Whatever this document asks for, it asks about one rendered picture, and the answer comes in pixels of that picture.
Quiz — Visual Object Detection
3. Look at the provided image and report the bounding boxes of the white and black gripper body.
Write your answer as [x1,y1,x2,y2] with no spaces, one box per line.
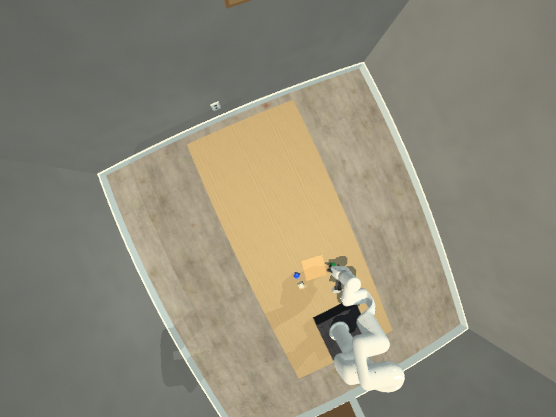
[330,266,351,280]

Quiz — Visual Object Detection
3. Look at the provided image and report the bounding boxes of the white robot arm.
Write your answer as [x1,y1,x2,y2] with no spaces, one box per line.
[329,270,405,392]

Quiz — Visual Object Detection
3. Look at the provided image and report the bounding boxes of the light orange flat mat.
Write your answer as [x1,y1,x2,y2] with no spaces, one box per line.
[301,254,327,281]

